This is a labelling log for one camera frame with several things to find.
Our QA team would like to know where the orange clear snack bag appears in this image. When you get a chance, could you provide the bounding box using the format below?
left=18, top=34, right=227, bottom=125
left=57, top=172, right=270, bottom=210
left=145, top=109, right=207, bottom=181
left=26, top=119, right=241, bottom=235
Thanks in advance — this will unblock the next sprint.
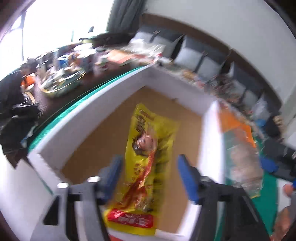
left=219, top=102, right=263, bottom=198

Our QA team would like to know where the yellow snack bag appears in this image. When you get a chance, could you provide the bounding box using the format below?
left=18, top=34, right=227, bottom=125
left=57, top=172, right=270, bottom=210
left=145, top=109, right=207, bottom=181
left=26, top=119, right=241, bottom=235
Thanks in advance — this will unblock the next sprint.
left=104, top=103, right=179, bottom=235

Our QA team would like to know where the green tablecloth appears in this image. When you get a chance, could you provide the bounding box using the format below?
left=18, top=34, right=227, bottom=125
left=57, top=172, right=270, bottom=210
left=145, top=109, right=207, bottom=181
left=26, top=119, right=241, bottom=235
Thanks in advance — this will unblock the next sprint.
left=28, top=66, right=280, bottom=241

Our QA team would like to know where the clear plastic bag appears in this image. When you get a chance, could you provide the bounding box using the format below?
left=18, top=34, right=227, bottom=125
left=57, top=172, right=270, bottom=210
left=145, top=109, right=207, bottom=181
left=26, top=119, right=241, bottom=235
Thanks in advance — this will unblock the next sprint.
left=251, top=95, right=270, bottom=121

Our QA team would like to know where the black bag on sofa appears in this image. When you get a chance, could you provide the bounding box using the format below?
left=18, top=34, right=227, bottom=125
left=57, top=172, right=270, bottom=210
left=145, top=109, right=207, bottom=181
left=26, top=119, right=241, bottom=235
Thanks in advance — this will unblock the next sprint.
left=263, top=115, right=281, bottom=138

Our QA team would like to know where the white cardboard box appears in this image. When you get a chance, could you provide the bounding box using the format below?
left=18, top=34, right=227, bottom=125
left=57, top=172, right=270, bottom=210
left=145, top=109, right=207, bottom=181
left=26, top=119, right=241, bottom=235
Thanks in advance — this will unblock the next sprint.
left=29, top=66, right=224, bottom=240

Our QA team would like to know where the person in black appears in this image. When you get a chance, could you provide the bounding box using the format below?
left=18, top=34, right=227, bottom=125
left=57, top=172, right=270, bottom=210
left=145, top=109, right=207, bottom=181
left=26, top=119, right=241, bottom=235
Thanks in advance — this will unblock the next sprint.
left=1, top=61, right=40, bottom=168

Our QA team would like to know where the grey curtain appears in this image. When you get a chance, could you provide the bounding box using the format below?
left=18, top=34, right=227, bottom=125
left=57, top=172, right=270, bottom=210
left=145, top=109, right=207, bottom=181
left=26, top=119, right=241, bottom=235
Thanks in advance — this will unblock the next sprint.
left=106, top=0, right=147, bottom=33

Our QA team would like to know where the glass bowl with items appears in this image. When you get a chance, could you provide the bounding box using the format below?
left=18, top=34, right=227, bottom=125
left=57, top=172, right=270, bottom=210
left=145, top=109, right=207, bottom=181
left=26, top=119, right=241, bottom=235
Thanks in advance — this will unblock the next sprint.
left=38, top=67, right=85, bottom=98

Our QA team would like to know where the grey sofa cushion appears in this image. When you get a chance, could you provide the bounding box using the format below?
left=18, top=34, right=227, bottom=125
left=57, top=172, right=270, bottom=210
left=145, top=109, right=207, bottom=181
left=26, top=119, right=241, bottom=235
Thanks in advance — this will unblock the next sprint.
left=174, top=35, right=229, bottom=78
left=228, top=62, right=263, bottom=110
left=133, top=25, right=183, bottom=58

